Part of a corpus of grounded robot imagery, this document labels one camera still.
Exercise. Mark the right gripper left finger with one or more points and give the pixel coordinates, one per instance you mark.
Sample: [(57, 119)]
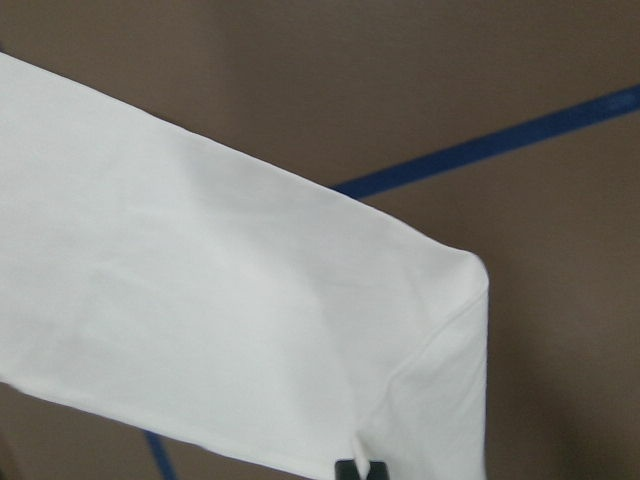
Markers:
[(346, 470)]

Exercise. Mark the white long-sleeve printed shirt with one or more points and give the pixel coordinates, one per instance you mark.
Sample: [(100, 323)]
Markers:
[(158, 278)]

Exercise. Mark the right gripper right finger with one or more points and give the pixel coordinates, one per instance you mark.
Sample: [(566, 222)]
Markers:
[(378, 471)]

